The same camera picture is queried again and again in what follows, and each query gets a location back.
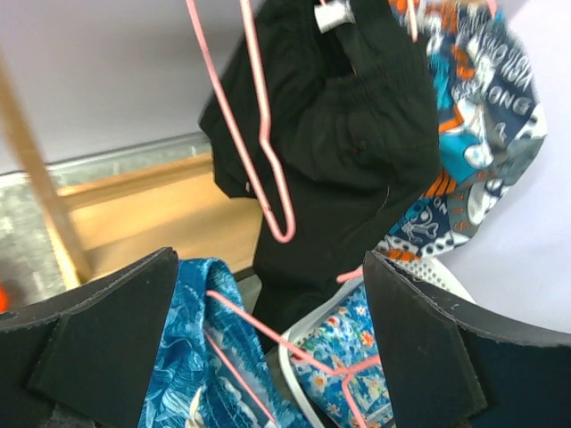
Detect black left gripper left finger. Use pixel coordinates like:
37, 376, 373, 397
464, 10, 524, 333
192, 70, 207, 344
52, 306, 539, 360
1, 248, 178, 427

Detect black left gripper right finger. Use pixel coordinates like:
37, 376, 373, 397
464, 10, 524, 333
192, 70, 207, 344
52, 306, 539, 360
363, 252, 570, 427

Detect blue leaf-print shorts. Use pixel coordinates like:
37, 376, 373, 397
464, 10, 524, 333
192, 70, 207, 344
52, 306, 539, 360
138, 259, 308, 428

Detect pink wire hanger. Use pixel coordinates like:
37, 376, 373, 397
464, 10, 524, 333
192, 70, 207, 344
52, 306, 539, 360
406, 0, 418, 42
186, 1, 296, 243
203, 266, 383, 428

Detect blue floral shorts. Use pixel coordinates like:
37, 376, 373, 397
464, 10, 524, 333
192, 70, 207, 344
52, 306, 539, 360
289, 280, 394, 427

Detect blue orange patterned shorts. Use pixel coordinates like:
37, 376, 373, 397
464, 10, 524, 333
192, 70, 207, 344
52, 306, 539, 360
377, 1, 547, 261

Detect black shorts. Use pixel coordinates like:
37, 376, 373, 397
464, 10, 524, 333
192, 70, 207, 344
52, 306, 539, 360
198, 0, 443, 353

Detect white perforated basket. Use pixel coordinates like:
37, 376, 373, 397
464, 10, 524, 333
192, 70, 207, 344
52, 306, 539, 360
277, 258, 475, 427

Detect wooden clothes rack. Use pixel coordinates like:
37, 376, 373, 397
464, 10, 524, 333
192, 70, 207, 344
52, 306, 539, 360
1, 70, 261, 289

